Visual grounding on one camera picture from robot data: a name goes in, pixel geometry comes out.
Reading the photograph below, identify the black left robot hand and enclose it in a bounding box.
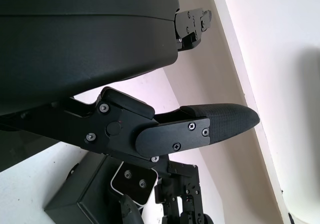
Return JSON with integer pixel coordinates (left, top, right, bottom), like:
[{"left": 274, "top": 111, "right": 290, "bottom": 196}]
[{"left": 0, "top": 0, "right": 261, "bottom": 171}]

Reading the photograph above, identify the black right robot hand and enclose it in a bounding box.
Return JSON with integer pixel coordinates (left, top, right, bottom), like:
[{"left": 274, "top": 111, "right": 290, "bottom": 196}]
[{"left": 120, "top": 155, "right": 214, "bottom": 224}]

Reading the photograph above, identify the small silver black camera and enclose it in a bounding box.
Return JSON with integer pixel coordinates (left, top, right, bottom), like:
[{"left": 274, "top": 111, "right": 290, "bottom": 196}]
[{"left": 109, "top": 161, "right": 158, "bottom": 206}]

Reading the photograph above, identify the black camera box base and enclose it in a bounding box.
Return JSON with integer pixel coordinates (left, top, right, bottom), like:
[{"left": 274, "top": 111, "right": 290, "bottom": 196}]
[{"left": 43, "top": 153, "right": 151, "bottom": 224}]

